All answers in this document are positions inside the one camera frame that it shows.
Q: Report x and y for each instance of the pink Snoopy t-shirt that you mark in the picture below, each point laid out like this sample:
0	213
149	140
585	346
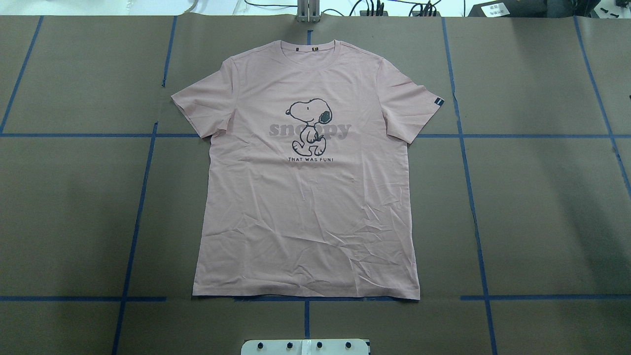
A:
308	183

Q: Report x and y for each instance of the black power strip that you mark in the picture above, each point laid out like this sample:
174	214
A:
426	9
373	8

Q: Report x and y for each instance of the black box with label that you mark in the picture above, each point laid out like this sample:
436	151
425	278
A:
510	8

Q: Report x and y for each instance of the aluminium frame post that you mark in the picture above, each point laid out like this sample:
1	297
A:
308	11

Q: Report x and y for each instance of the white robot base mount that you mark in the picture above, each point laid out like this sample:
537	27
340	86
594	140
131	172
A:
352	346

